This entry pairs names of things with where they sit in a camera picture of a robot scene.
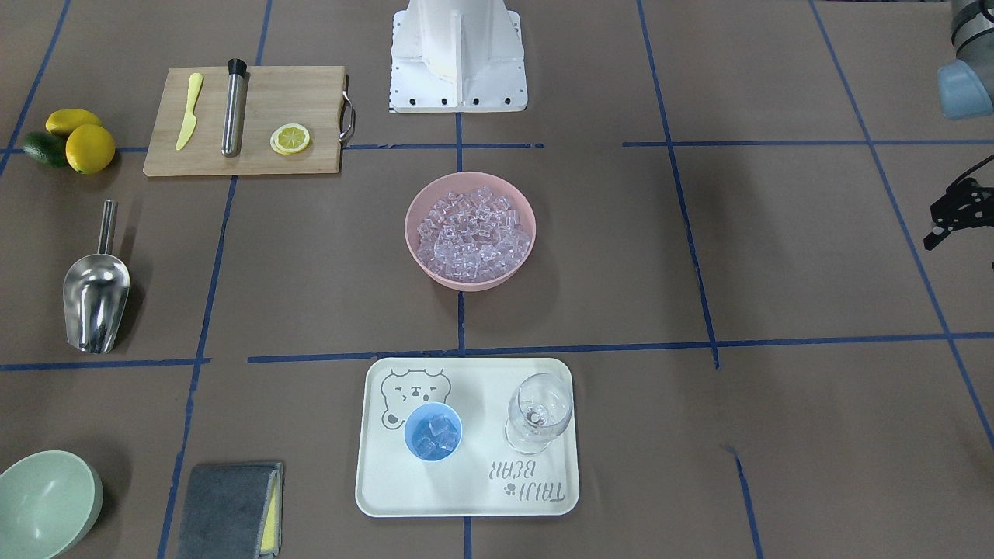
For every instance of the bamboo cutting board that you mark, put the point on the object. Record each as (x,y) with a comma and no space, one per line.
(312,96)

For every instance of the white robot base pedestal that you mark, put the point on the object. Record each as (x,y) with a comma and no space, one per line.
(457,57)

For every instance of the yellow lemon oblong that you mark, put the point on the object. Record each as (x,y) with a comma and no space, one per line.
(63,122)

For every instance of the pile of clear ice cubes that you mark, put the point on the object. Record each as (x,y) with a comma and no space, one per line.
(473,237)

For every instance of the lemon slice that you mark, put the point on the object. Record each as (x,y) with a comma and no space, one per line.
(290,139)

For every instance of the green avocado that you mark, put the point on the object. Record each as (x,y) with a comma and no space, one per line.
(45,148)

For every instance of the light blue cup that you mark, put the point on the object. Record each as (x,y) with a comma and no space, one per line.
(428,410)

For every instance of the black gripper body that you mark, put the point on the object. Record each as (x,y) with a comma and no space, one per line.
(960,207)

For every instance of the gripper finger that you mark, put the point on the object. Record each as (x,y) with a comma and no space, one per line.
(935,237)

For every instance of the light green bowl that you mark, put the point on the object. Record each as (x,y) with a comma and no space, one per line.
(49,502)

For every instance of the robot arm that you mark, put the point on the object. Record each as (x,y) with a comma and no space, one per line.
(966,91)

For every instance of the yellow plastic knife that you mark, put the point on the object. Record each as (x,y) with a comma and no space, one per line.
(188,124)

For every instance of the ice cubes in cup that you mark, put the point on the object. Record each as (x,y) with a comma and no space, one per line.
(435,438)

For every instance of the steel muddler black tip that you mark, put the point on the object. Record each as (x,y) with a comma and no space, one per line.
(238,80)

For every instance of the pink bowl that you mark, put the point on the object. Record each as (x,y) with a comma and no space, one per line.
(464,182)

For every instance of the steel ice scoop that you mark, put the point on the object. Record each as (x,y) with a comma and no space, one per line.
(95,293)

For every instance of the cream bear serving tray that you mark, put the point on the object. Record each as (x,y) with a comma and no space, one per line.
(484,476)

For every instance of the grey and yellow cloth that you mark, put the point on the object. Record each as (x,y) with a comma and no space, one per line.
(233,510)

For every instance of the yellow lemon round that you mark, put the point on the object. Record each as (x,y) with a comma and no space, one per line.
(90,149)

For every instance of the clear wine glass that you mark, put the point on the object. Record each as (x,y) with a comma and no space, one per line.
(539,411)

